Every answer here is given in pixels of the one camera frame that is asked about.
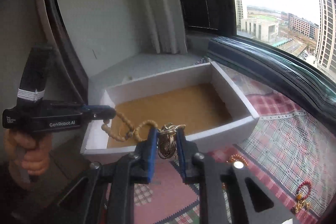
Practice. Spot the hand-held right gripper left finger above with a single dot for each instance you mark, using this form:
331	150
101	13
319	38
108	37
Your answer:
151	155

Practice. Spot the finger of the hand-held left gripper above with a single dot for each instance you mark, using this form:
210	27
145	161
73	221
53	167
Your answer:
97	108
105	116

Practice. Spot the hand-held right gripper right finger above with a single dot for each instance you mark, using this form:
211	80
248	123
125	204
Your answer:
181	158

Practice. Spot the white drawer box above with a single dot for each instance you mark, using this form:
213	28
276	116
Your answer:
183	108

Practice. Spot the person's left hand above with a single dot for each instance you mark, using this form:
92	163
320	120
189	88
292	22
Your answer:
29	158

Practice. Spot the patchwork blanket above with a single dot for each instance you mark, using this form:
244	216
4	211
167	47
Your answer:
275	140

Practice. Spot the white curtain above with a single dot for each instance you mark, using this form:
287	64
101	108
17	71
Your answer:
162	16

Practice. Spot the low white building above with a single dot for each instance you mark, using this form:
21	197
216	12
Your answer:
258	26

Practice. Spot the slim pale apartment tower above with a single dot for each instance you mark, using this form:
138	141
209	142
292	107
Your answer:
237	3

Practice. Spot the brown brick building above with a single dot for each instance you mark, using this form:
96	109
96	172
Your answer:
302	26

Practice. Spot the tall grey apartment tower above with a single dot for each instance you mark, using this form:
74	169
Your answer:
326	29

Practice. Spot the dark wooden wall trim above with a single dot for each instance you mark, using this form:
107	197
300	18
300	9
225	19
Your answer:
56	16

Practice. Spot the dark striped window frame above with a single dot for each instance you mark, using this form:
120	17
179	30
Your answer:
262	64

